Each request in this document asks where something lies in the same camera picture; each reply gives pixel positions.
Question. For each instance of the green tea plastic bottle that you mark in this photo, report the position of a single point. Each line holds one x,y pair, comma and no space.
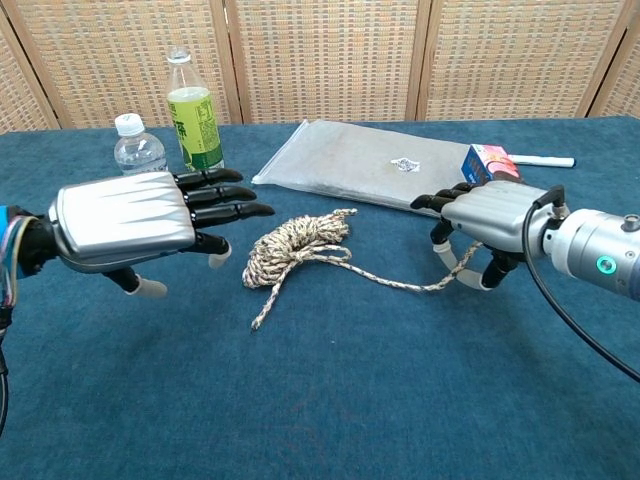
197,130

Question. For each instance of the white marker with blue cap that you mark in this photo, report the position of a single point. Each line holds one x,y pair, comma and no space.
542,161

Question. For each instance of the blue cookie box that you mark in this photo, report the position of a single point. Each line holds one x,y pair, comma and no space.
480,165

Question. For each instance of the grey frosted zip bag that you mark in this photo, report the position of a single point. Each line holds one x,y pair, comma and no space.
360,165

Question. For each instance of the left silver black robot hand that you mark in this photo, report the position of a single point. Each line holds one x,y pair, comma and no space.
120,220

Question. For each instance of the woven rattan screen panel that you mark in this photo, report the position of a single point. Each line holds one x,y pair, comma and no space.
622,85
20,107
325,60
110,60
520,60

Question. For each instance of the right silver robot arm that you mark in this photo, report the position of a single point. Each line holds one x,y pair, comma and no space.
590,235

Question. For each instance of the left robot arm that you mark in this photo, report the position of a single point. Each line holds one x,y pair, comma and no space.
32,245

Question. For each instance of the blue felt table mat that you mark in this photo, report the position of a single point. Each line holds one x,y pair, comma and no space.
320,390

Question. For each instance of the small clear water bottle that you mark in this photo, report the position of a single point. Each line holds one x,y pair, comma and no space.
140,152

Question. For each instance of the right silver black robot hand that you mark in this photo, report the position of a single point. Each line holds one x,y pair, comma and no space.
495,215

